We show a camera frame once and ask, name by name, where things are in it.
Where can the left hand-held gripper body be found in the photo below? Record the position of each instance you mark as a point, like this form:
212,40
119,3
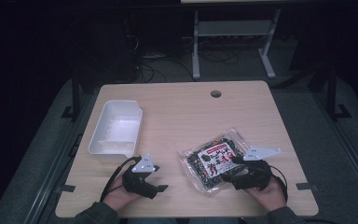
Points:
136,183

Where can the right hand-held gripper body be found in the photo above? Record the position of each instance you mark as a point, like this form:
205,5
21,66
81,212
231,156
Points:
256,175

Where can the clear snack packet dark contents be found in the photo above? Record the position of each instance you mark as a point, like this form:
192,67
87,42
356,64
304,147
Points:
213,161

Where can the white plastic bin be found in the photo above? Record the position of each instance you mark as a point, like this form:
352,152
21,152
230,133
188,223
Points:
118,130

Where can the person's left hand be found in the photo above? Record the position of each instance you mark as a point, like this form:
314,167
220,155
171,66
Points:
118,196

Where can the person's right hand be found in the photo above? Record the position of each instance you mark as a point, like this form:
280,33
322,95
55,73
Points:
268,196

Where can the black tape strip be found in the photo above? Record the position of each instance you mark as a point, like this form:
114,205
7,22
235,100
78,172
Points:
303,186
67,188

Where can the black metal stand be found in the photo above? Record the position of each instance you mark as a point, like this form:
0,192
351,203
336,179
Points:
75,99
332,93

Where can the white metal stand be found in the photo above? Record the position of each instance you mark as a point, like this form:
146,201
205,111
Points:
233,28

